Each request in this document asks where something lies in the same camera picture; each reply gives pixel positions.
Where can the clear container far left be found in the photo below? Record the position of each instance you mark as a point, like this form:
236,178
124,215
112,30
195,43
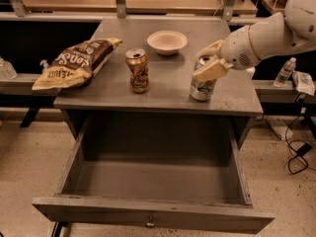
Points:
7,70

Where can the small pump bottle left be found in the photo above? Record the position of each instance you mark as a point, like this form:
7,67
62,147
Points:
44,65

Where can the open grey top drawer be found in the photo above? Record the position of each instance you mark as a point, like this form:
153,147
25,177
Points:
182,171

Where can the white paper bowl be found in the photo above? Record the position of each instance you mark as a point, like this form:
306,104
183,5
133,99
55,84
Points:
167,42

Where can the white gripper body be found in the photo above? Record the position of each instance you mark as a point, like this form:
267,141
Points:
236,50

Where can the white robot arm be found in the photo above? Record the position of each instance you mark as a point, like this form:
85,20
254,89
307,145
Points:
288,33

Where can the grey cabinet with top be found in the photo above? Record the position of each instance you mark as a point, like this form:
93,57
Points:
170,76

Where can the white green 7up can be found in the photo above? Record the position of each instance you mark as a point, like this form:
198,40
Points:
202,91

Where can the wooden back table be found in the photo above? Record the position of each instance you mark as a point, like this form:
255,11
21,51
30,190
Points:
206,7

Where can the brown yellow chip bag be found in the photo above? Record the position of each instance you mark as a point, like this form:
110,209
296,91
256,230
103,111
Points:
77,65

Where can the clear plastic bag right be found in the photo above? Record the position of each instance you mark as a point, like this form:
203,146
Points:
303,83

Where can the gold brown soda can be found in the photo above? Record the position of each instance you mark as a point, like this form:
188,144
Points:
137,62

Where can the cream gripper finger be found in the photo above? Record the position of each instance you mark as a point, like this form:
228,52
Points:
211,71
212,51

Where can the clear plastic water bottle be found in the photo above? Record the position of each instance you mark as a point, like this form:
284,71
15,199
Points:
285,72

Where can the metal drawer knob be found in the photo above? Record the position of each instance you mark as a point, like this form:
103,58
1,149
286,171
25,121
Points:
150,223

